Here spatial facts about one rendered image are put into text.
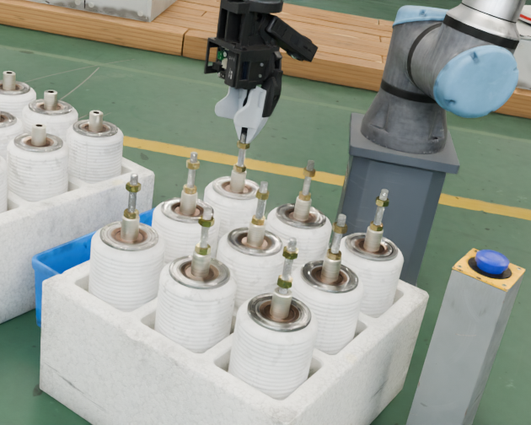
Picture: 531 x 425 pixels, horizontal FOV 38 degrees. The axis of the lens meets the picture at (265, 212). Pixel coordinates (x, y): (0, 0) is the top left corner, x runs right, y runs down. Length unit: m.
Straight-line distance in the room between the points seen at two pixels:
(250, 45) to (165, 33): 1.70
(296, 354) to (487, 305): 0.24
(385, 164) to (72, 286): 0.57
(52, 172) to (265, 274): 0.42
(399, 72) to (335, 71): 1.42
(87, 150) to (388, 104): 0.51
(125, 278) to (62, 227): 0.30
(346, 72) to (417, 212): 1.42
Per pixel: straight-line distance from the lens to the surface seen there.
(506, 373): 1.38
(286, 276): 0.87
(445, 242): 1.75
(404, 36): 1.30
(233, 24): 1.07
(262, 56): 1.08
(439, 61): 1.19
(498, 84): 1.20
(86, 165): 1.34
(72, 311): 1.03
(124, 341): 0.98
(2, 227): 1.20
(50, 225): 1.26
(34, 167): 1.25
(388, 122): 1.33
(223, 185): 1.19
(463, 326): 0.99
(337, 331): 0.99
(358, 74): 2.74
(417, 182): 1.34
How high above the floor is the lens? 0.74
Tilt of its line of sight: 26 degrees down
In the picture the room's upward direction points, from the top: 10 degrees clockwise
